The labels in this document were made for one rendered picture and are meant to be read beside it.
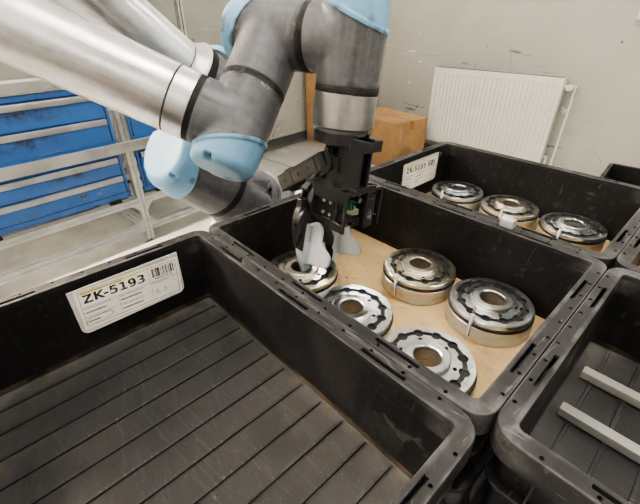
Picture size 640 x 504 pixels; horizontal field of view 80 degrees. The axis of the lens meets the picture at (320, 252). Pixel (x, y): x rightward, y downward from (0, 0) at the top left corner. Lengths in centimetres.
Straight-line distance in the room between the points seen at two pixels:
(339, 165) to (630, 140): 315
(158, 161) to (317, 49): 34
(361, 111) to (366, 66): 5
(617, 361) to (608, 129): 304
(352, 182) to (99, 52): 29
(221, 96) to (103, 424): 35
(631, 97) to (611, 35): 43
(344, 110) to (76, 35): 27
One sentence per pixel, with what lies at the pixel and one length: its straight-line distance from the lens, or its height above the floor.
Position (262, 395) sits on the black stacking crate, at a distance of 44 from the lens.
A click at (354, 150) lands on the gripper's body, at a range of 46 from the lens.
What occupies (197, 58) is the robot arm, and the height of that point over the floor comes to 111.
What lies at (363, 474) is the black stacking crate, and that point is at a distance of 39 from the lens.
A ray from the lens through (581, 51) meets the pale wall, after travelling 352.
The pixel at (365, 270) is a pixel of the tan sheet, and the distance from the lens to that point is 61.
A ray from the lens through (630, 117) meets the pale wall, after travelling 352.
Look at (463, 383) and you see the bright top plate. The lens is 43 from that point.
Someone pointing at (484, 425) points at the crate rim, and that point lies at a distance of 33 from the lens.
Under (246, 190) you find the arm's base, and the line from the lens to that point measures 73.
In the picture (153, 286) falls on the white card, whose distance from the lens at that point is 52.
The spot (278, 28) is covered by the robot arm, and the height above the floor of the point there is 116.
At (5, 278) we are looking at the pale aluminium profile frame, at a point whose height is 13.
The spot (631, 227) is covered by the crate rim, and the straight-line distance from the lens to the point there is 66.
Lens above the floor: 117
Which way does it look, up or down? 32 degrees down
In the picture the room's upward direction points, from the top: straight up
